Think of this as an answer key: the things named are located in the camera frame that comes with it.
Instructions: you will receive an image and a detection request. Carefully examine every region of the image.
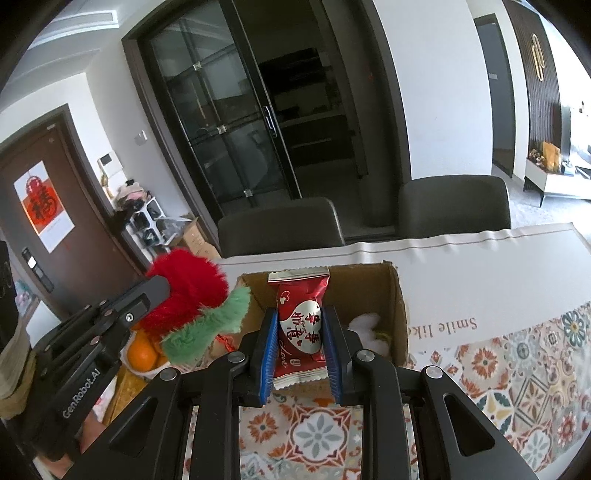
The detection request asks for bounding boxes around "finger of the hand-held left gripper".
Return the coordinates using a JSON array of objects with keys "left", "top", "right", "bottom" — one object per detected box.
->
[{"left": 92, "top": 275, "right": 171, "bottom": 337}]

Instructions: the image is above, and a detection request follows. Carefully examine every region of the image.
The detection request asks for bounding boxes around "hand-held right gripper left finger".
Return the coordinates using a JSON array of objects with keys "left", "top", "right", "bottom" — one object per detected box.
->
[{"left": 60, "top": 307, "right": 280, "bottom": 480}]

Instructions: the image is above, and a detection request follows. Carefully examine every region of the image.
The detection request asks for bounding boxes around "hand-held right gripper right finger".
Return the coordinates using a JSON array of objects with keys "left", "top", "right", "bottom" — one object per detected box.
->
[{"left": 322, "top": 305, "right": 539, "bottom": 480}]

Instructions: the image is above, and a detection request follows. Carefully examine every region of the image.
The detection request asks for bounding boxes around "red and green plush flower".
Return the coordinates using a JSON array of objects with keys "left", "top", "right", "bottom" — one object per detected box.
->
[{"left": 139, "top": 248, "right": 252, "bottom": 374}]

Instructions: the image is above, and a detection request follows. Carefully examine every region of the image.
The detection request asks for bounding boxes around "white plush toy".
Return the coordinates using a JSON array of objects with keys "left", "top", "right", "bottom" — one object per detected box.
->
[{"left": 346, "top": 313, "right": 393, "bottom": 356}]

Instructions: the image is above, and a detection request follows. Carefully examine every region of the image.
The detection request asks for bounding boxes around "red snack packet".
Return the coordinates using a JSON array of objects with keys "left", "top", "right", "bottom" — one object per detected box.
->
[{"left": 268, "top": 267, "right": 331, "bottom": 392}]

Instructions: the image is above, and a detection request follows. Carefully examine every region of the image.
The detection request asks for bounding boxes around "brown cardboard box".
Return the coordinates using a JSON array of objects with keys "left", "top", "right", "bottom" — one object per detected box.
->
[{"left": 203, "top": 261, "right": 409, "bottom": 398}]

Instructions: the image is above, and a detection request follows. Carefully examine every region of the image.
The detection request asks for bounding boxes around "person's left hand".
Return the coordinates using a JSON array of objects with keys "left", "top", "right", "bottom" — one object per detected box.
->
[{"left": 79, "top": 405, "right": 110, "bottom": 455}]

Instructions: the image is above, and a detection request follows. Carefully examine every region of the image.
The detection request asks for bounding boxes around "orange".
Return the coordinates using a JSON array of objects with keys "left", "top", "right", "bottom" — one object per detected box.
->
[{"left": 127, "top": 339, "right": 160, "bottom": 372}]

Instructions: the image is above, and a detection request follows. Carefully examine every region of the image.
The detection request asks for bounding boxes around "brown floor carton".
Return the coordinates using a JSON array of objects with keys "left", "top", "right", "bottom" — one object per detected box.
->
[{"left": 182, "top": 216, "right": 222, "bottom": 260}]

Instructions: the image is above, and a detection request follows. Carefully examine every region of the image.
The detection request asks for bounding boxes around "white shoe rack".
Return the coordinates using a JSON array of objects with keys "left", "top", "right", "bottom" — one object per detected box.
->
[{"left": 113, "top": 180, "right": 195, "bottom": 259}]

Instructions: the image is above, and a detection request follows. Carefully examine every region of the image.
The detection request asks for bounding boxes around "brown entrance door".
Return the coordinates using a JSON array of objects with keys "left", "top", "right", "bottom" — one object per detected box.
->
[{"left": 0, "top": 105, "right": 153, "bottom": 324}]

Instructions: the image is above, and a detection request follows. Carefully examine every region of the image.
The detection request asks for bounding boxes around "black door lock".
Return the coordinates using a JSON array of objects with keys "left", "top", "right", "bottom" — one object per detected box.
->
[{"left": 21, "top": 247, "right": 54, "bottom": 292}]

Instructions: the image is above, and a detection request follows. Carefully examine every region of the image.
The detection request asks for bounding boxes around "grey dining chair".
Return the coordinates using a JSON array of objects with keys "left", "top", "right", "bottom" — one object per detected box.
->
[
  {"left": 217, "top": 197, "right": 346, "bottom": 258},
  {"left": 397, "top": 174, "right": 512, "bottom": 240}
]

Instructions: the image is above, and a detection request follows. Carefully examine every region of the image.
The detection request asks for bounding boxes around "red and white door poster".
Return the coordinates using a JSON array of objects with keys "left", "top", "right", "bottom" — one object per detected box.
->
[{"left": 14, "top": 160, "right": 75, "bottom": 252}]

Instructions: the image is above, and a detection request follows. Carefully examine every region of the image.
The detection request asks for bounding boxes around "patterned white tablecloth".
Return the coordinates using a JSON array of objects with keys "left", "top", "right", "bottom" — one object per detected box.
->
[{"left": 182, "top": 222, "right": 591, "bottom": 480}]

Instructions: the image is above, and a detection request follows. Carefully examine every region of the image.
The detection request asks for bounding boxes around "dark glass sliding door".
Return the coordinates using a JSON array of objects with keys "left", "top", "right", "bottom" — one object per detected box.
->
[{"left": 122, "top": 0, "right": 411, "bottom": 245}]

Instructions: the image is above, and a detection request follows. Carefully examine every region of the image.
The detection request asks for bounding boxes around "white tv cabinet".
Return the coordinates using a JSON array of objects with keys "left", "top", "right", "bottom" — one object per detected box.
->
[{"left": 524, "top": 157, "right": 591, "bottom": 208}]

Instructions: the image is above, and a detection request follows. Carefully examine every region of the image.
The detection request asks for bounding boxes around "yellow paper bag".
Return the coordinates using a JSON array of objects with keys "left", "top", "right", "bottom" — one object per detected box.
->
[{"left": 541, "top": 141, "right": 561, "bottom": 174}]

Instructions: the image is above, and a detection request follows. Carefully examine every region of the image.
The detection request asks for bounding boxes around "dark interior door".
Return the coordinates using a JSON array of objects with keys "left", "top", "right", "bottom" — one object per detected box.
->
[{"left": 473, "top": 14, "right": 517, "bottom": 178}]

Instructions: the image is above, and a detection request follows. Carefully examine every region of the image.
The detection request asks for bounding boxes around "flat screen television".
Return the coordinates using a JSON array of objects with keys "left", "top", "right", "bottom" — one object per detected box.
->
[{"left": 570, "top": 106, "right": 591, "bottom": 167}]

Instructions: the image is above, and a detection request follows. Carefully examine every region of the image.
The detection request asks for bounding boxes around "white wall intercom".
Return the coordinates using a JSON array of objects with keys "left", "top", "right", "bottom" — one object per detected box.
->
[{"left": 96, "top": 151, "right": 124, "bottom": 178}]

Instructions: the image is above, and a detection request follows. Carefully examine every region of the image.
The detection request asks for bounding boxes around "dark slatted wall panel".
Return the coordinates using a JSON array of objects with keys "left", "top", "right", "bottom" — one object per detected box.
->
[{"left": 503, "top": 0, "right": 561, "bottom": 153}]

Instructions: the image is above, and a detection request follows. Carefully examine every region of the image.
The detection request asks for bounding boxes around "gold wall ornament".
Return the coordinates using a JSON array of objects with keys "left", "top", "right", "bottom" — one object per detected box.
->
[{"left": 530, "top": 33, "right": 546, "bottom": 83}]

